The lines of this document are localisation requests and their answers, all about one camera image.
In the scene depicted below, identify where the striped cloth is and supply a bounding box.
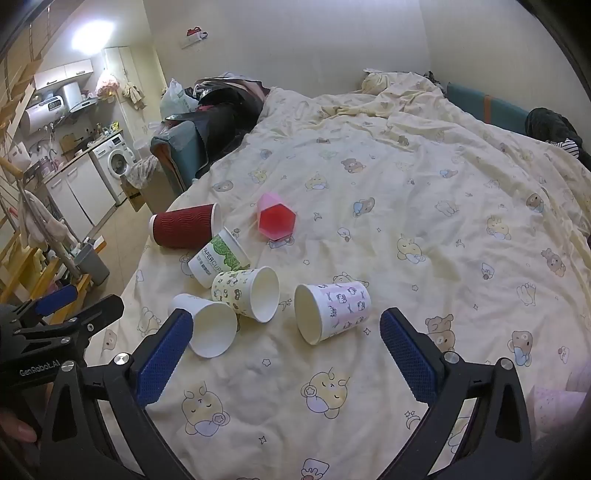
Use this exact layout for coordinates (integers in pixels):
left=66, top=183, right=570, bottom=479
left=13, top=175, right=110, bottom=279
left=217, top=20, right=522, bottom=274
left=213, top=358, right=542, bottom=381
left=553, top=138, right=583, bottom=158

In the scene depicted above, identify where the white green-print paper cup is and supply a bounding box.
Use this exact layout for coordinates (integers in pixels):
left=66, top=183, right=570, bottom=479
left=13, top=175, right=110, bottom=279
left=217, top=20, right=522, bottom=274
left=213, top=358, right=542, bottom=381
left=188, top=227, right=251, bottom=289

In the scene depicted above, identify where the red ripple paper cup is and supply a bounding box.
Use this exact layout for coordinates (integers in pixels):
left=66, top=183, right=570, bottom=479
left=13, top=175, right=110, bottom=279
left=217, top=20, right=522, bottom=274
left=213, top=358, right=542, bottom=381
left=148, top=203, right=221, bottom=249

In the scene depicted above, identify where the white base cabinet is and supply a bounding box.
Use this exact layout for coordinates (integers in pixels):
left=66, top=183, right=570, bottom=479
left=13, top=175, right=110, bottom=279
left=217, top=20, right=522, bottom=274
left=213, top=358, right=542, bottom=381
left=44, top=152, right=117, bottom=241

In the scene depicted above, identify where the plain white paper cup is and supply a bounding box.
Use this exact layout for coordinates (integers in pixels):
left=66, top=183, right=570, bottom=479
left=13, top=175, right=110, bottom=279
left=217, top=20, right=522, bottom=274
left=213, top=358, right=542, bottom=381
left=172, top=293, right=239, bottom=359

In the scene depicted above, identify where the person's left hand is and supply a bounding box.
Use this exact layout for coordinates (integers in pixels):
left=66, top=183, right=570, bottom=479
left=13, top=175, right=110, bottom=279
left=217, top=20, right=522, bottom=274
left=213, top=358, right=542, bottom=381
left=0, top=408, right=38, bottom=445

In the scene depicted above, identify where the pink printed paper cup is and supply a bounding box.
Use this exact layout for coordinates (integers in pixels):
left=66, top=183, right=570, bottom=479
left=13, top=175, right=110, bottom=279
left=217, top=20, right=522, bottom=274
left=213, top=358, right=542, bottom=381
left=294, top=281, right=372, bottom=346

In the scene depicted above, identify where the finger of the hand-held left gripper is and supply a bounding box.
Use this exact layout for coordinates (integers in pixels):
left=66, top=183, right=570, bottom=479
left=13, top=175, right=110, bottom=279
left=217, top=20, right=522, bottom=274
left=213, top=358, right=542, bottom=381
left=13, top=283, right=79, bottom=325
left=18, top=294, right=125, bottom=352

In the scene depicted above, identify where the white washing machine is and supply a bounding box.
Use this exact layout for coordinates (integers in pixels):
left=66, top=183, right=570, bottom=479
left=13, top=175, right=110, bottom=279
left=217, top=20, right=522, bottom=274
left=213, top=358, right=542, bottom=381
left=89, top=133, right=140, bottom=205

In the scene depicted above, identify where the dark clothing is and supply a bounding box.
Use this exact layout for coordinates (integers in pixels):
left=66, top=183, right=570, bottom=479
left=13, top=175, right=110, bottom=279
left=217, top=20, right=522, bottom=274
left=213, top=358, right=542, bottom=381
left=525, top=107, right=591, bottom=168

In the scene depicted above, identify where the red and white wall fixture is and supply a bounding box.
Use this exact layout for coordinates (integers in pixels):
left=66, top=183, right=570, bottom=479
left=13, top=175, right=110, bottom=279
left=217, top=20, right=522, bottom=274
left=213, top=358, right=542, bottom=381
left=179, top=27, right=209, bottom=48

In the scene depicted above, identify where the pink hanging bag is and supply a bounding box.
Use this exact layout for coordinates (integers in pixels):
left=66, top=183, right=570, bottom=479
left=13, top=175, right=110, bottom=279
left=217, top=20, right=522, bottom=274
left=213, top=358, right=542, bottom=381
left=95, top=73, right=121, bottom=101

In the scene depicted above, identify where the white water heater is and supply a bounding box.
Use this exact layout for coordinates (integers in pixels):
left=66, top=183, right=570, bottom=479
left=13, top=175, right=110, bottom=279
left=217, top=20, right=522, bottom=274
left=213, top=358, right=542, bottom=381
left=24, top=93, right=71, bottom=136

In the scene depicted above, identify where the cream pillow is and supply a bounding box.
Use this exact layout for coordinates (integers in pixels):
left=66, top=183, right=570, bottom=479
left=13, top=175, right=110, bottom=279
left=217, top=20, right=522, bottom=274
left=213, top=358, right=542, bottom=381
left=361, top=68, right=446, bottom=97

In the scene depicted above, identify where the teal chair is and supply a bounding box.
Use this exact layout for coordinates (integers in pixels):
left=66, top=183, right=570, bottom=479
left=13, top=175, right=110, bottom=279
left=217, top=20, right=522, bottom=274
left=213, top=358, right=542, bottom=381
left=150, top=120, right=207, bottom=195

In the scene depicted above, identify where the pink faceted plastic cup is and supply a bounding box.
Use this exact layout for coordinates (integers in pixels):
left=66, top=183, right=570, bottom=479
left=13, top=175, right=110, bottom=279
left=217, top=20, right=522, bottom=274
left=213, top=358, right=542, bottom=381
left=257, top=193, right=299, bottom=241

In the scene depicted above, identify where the white wall cabinet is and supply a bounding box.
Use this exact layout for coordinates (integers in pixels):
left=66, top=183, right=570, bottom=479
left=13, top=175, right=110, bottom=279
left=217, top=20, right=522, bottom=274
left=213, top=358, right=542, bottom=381
left=34, top=58, right=96, bottom=91

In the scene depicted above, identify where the pile of dark clothes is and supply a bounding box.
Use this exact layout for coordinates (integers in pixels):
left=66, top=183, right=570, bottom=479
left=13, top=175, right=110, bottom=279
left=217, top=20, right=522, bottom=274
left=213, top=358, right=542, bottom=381
left=191, top=73, right=271, bottom=163

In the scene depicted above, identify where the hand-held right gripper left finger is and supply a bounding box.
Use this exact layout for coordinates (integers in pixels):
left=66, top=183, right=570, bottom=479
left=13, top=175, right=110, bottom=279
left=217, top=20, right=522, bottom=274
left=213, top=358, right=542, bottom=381
left=39, top=308, right=200, bottom=480

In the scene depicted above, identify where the tall white cabinet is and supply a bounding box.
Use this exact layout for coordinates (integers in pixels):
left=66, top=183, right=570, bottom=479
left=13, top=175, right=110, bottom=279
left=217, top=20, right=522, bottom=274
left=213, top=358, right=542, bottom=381
left=103, top=45, right=162, bottom=153

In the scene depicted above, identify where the grey trash bin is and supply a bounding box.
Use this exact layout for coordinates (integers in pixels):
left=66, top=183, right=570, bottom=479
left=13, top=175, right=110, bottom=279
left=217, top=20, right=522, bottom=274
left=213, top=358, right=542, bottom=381
left=73, top=243, right=111, bottom=287

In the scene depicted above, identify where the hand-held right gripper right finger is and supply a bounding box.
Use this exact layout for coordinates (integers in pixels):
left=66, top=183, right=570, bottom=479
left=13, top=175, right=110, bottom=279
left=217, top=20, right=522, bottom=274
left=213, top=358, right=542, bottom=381
left=379, top=308, right=534, bottom=480

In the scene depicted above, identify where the pink dotted cloth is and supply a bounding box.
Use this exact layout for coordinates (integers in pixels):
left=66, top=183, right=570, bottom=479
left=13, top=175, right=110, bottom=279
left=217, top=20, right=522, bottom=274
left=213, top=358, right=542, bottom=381
left=526, top=364, right=591, bottom=446

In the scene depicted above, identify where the cardboard box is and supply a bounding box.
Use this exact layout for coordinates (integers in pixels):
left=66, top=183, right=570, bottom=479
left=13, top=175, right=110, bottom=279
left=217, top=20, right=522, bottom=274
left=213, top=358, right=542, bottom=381
left=120, top=176, right=157, bottom=213

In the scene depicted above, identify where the beige hanging cloth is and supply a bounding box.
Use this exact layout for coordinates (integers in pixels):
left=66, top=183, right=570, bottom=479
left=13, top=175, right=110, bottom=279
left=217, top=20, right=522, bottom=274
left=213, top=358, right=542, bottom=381
left=121, top=82, right=147, bottom=112

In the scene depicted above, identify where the yellow printed paper cup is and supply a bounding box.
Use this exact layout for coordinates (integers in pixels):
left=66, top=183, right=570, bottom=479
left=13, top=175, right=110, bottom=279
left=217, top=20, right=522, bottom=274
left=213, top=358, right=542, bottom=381
left=211, top=266, right=281, bottom=323

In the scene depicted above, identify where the white plastic bag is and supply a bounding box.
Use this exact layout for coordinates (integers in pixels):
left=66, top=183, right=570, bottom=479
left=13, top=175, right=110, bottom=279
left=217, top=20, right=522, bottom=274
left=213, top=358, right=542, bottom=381
left=159, top=78, right=200, bottom=121

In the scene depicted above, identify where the range hood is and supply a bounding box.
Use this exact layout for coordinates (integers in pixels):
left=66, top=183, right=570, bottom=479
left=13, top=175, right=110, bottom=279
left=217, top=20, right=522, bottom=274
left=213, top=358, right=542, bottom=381
left=68, top=96, right=101, bottom=114

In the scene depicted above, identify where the teal headboard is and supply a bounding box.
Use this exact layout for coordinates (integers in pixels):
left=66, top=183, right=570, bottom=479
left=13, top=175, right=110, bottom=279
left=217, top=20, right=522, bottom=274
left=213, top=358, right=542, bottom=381
left=445, top=82, right=532, bottom=136

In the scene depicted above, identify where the coat rack with clothes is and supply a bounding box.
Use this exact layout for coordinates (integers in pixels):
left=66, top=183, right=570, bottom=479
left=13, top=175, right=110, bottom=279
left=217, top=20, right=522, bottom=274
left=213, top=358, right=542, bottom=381
left=0, top=157, right=77, bottom=261

